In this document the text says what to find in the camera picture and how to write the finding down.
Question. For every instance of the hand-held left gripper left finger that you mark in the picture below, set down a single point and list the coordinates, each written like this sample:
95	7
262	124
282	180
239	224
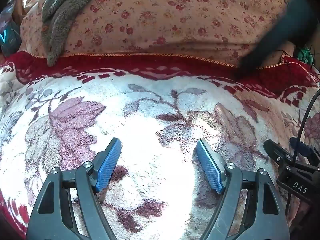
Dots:
108	165

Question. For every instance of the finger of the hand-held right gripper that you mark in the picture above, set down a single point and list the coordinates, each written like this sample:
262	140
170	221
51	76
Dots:
306	152
278	155

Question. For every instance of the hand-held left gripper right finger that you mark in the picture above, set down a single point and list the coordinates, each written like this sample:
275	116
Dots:
208	167

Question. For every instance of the dark pants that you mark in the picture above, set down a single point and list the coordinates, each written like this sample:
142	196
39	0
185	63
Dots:
287	17

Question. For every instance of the red white floral blanket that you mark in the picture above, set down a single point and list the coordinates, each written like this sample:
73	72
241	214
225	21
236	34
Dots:
150	105

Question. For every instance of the green cloth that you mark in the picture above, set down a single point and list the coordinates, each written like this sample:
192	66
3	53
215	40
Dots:
303	55

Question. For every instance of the pink floral pillow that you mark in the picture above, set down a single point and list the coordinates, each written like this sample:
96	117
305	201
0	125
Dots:
150	17

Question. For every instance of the teal packet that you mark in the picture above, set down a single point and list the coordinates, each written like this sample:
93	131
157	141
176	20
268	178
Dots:
7	40

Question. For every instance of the grey fuzzy cloth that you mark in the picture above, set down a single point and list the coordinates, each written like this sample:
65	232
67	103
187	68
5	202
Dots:
65	7

